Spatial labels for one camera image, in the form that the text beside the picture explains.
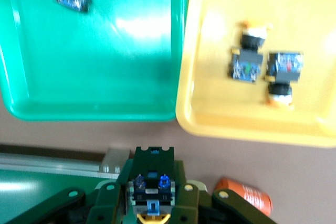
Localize yellow plastic tray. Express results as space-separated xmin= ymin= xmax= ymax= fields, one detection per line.
xmin=175 ymin=0 xmax=336 ymax=148

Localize yellow mushroom push button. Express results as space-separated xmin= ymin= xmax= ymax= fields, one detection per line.
xmin=264 ymin=50 xmax=305 ymax=109
xmin=227 ymin=19 xmax=274 ymax=83

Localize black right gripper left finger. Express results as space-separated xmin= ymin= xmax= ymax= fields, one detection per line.
xmin=5 ymin=159 xmax=132 ymax=224

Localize orange cylinder with white print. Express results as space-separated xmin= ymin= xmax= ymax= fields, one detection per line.
xmin=215 ymin=177 xmax=274 ymax=216

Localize green plastic tray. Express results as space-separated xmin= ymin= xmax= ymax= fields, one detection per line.
xmin=0 ymin=0 xmax=190 ymax=122

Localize green conveyor belt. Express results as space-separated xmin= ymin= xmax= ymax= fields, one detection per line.
xmin=0 ymin=144 xmax=132 ymax=214

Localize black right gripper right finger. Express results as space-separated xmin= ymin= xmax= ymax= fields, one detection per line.
xmin=170 ymin=161 xmax=279 ymax=224

